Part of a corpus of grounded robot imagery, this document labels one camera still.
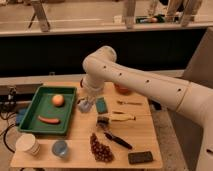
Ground grey-blue towel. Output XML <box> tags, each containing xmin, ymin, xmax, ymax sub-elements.
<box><xmin>78</xmin><ymin>100</ymin><xmax>93</xmax><ymax>113</ymax></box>

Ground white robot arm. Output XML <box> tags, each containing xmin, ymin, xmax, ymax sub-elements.
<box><xmin>82</xmin><ymin>46</ymin><xmax>213</xmax><ymax>171</ymax></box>

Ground green plastic tray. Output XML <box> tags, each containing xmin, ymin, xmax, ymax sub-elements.
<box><xmin>19</xmin><ymin>86</ymin><xmax>77</xmax><ymax>135</ymax></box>

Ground green sponge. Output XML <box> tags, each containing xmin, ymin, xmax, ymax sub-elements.
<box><xmin>95</xmin><ymin>97</ymin><xmax>108</xmax><ymax>114</ymax></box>

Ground small dark binder clip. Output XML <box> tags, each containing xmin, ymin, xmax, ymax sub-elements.
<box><xmin>97</xmin><ymin>116</ymin><xmax>109</xmax><ymax>129</ymax></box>

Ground orange peach fruit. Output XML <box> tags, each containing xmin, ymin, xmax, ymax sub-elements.
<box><xmin>52</xmin><ymin>94</ymin><xmax>65</xmax><ymax>107</ymax></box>

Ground orange bowl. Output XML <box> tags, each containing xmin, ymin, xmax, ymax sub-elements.
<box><xmin>114</xmin><ymin>84</ymin><xmax>131</xmax><ymax>94</ymax></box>

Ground red sausage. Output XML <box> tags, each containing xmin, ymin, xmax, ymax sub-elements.
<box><xmin>38</xmin><ymin>115</ymin><xmax>60</xmax><ymax>124</ymax></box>

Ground bunch of dark grapes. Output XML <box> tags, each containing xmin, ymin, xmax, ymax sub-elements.
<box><xmin>90</xmin><ymin>133</ymin><xmax>114</xmax><ymax>163</ymax></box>

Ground blue cloth beside table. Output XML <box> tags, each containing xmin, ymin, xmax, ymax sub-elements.
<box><xmin>15</xmin><ymin>108</ymin><xmax>27</xmax><ymax>125</ymax></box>

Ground black rectangular block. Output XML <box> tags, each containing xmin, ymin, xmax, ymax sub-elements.
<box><xmin>128</xmin><ymin>151</ymin><xmax>153</xmax><ymax>164</ymax></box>

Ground white paper cup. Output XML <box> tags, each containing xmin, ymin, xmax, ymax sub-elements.
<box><xmin>15</xmin><ymin>134</ymin><xmax>40</xmax><ymax>155</ymax></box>

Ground wooden handled fork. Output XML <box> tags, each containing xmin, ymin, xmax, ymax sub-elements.
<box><xmin>116</xmin><ymin>100</ymin><xmax>142</xmax><ymax>105</ymax></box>

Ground black cables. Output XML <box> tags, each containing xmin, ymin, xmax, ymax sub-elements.
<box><xmin>0</xmin><ymin>99</ymin><xmax>18</xmax><ymax>154</ymax></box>

